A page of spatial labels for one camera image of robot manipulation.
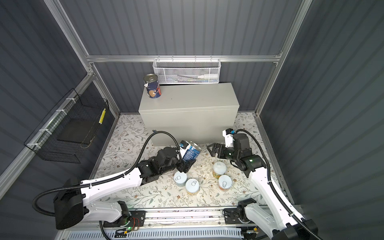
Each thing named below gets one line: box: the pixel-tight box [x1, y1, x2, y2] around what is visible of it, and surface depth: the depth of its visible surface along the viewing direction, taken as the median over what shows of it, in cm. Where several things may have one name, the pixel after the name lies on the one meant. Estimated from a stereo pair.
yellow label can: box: [185, 178, 200, 195], surface depth 80 cm
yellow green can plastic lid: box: [212, 161, 227, 180], surface depth 85 cm
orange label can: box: [218, 175, 233, 192], surface depth 81 cm
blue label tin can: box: [179, 140, 202, 162], surface depth 72 cm
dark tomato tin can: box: [143, 73, 162, 99], surface depth 77 cm
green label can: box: [173, 171, 188, 187], surface depth 83 cm
